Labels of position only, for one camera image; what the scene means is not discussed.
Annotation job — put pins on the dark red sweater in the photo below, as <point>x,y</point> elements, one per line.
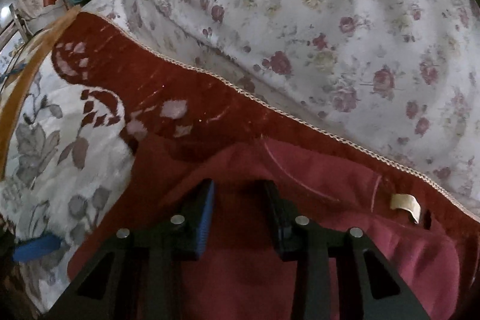
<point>240,275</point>

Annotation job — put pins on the rose print duvet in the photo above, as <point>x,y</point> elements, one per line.
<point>400,77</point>

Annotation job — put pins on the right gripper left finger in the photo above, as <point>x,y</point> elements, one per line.
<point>135,274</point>

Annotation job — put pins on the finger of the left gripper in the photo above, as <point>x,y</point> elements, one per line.
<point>36,248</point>

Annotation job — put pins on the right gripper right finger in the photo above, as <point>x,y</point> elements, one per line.
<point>347,265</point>

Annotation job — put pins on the floral fleece blanket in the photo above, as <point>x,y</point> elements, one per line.
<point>72,122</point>

